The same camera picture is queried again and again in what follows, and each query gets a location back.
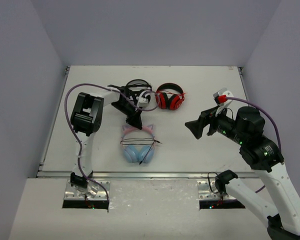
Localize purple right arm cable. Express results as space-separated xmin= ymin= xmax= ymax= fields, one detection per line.
xmin=224 ymin=97 xmax=283 ymax=195

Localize thin black base wire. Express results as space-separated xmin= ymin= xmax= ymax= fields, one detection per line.
xmin=206 ymin=170 xmax=222 ymax=193

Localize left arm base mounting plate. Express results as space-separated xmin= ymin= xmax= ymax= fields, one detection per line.
xmin=63 ymin=180 xmax=110 ymax=201

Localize pink blue cat-ear headphones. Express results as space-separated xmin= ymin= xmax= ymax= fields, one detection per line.
xmin=119 ymin=124 xmax=160 ymax=165

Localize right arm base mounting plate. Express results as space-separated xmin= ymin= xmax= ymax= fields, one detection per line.
xmin=197 ymin=179 xmax=221 ymax=201

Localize aluminium table edge rail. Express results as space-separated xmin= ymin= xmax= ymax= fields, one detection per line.
xmin=38 ymin=171 xmax=272 ymax=180

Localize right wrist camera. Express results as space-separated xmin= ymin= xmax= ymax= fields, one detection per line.
xmin=213 ymin=87 xmax=233 ymax=106

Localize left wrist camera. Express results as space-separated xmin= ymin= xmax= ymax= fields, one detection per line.
xmin=136 ymin=90 xmax=151 ymax=108

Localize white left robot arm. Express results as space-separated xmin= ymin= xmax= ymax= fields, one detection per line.
xmin=64 ymin=83 xmax=151 ymax=190

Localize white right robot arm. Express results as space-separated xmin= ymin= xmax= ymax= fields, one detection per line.
xmin=184 ymin=106 xmax=300 ymax=240

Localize red black headphones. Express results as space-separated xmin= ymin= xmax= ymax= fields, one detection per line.
xmin=155 ymin=82 xmax=185 ymax=111

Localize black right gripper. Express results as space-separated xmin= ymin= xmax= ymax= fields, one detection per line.
xmin=184 ymin=103 xmax=247 ymax=146

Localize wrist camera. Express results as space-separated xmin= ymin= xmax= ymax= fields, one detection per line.
xmin=213 ymin=87 xmax=233 ymax=106
xmin=136 ymin=90 xmax=151 ymax=108

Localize white black headphones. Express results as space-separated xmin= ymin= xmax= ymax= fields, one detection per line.
xmin=125 ymin=79 xmax=152 ymax=99

